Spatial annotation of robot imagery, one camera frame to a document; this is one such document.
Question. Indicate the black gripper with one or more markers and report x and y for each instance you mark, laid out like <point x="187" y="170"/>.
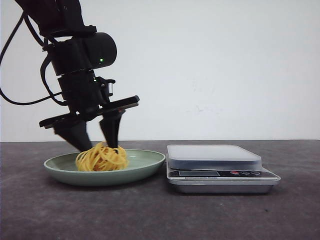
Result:
<point x="88" y="96"/>

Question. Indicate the yellow vermicelli noodle bundle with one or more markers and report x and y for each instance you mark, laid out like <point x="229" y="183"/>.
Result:
<point x="101" y="158"/>

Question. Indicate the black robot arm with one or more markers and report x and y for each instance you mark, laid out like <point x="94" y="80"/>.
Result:
<point x="75" y="50"/>

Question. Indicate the light green round plate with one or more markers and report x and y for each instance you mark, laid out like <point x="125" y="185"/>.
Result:
<point x="142" y="164"/>

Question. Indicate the silver digital kitchen scale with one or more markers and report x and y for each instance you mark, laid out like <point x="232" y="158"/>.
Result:
<point x="217" y="169"/>

